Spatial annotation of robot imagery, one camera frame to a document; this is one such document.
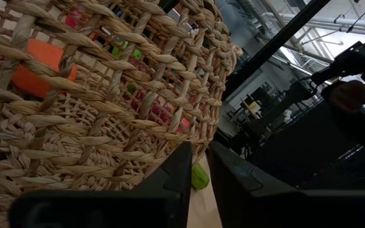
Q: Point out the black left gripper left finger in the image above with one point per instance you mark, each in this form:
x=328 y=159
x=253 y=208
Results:
x=157 y=206

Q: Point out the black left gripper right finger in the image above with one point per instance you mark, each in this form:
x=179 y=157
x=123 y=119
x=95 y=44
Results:
x=265 y=209

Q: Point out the green cucumber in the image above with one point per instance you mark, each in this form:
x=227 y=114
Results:
x=200 y=177

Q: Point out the red yellow apple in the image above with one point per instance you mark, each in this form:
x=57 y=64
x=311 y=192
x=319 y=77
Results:
x=185 y=123

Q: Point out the green apple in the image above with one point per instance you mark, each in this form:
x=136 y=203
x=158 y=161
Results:
x=137 y=53

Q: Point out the orange fruit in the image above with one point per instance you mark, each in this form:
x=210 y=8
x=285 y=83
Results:
x=40 y=50

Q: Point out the small red apple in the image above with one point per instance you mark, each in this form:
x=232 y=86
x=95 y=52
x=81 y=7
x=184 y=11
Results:
x=71 y=20

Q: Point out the purple grape bunch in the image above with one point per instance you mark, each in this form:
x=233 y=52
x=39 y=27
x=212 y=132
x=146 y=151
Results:
x=157 y=111

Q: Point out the grey ceiling pipe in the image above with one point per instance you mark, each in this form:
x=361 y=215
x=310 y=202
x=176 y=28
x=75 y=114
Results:
x=328 y=21

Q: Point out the black metal post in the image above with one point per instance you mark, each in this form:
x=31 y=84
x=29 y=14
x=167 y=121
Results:
x=274 y=44

